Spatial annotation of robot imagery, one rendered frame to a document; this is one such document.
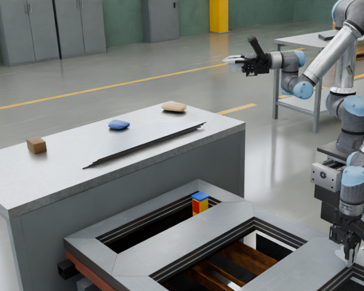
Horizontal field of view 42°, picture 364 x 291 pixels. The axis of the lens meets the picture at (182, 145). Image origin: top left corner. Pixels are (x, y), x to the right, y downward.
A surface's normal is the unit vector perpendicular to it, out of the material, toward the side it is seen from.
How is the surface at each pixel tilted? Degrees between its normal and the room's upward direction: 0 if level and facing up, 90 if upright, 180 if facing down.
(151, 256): 0
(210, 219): 0
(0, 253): 0
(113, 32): 90
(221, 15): 90
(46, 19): 90
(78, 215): 90
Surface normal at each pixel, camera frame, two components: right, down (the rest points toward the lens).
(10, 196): -0.04, -0.93
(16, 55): 0.58, 0.29
